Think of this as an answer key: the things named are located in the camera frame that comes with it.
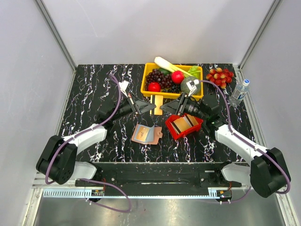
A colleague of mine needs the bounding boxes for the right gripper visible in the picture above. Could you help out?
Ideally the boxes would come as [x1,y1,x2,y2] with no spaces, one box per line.
[159,92,207,121]

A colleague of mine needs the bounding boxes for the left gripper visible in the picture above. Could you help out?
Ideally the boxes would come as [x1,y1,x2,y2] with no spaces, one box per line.
[111,92,156,121]

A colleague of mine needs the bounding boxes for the gold striped credit card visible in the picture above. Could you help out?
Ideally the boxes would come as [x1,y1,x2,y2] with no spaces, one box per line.
[135,126,150,142]

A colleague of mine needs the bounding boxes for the red plastic bin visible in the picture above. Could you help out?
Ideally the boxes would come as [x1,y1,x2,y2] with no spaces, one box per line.
[165,113,203,140]

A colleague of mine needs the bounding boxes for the pink leather card holder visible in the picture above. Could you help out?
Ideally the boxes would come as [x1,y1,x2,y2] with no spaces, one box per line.
[131,124,163,145]

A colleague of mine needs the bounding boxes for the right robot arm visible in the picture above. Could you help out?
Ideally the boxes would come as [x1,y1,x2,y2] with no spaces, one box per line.
[160,79,291,198]

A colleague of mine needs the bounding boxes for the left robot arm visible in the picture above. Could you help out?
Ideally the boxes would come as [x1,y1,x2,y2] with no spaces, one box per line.
[36,77,156,186]

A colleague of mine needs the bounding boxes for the gold credit card in bin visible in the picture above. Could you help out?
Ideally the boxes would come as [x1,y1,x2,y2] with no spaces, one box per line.
[171,114,198,134]

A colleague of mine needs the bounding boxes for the dark blueberry bunch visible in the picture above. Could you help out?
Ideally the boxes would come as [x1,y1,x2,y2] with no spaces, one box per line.
[161,84,181,94]

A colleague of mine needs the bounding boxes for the green cantaloupe melon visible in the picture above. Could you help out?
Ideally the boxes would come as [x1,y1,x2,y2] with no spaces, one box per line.
[181,76,201,96]

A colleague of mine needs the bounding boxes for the red tomato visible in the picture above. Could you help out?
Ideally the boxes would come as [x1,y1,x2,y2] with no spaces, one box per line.
[148,82,161,92]

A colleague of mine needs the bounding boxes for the red apple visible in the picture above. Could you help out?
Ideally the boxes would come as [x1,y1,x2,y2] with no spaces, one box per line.
[171,71,184,84]

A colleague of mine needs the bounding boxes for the purple grape bunch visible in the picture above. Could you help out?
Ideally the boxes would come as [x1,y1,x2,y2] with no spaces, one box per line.
[144,68,174,91]

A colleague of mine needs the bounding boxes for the green lettuce leaf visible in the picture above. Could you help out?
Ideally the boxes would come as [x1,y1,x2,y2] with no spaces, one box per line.
[188,65,201,79]

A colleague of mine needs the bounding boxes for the yellow plastic tray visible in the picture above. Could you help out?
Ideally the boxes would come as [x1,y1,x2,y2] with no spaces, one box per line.
[141,63,204,101]

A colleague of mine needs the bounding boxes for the white leek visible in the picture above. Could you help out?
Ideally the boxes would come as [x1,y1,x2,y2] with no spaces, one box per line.
[154,56,192,77]

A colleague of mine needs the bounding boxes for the red lychee bunch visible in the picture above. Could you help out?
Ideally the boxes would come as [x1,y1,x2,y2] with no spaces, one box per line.
[206,67,234,89]

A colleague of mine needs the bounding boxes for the clear water bottle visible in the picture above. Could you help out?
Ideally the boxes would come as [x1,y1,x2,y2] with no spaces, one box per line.
[229,79,250,108]

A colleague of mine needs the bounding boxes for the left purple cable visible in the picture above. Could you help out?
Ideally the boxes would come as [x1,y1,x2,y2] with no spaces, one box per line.
[44,74,132,212]

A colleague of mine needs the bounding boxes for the purple cable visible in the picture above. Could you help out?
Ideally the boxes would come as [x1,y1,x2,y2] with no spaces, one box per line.
[44,74,132,212]
[198,80,292,204]

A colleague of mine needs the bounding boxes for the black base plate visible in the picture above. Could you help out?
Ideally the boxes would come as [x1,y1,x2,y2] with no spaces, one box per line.
[93,162,242,188]

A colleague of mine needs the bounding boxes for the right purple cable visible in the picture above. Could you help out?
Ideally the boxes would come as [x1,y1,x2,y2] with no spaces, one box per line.
[198,80,292,204]

